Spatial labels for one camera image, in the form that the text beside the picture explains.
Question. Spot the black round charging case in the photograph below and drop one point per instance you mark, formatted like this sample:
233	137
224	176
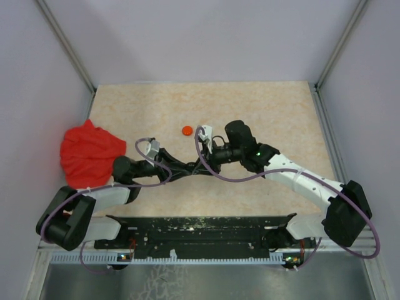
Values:
191	167

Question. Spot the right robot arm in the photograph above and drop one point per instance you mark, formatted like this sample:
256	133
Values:
273	165

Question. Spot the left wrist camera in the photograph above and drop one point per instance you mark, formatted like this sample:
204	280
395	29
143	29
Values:
152	148

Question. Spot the white slotted cable duct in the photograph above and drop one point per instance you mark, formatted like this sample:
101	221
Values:
97	258

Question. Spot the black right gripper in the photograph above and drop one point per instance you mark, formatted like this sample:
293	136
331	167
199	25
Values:
215	167

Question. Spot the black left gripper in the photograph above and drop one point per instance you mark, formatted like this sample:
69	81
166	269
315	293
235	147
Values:
165	158

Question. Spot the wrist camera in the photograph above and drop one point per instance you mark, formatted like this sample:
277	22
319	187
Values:
206	136
152	148

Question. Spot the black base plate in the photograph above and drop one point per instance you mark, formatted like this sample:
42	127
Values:
206	237

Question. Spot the aluminium side rail right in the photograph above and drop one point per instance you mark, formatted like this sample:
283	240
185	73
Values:
331	147

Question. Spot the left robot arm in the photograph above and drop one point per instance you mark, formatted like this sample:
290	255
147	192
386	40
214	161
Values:
65	221

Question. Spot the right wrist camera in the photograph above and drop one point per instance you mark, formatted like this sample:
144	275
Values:
206	136

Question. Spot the aluminium corner post right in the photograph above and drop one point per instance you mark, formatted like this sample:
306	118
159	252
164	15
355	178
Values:
340	46

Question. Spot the aluminium corner post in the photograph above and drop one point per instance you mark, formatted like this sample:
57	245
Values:
65	44
340	46

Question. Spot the aluminium corner post left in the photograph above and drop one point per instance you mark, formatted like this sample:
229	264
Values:
65	44

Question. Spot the red crumpled cloth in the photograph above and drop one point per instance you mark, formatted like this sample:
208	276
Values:
87	154

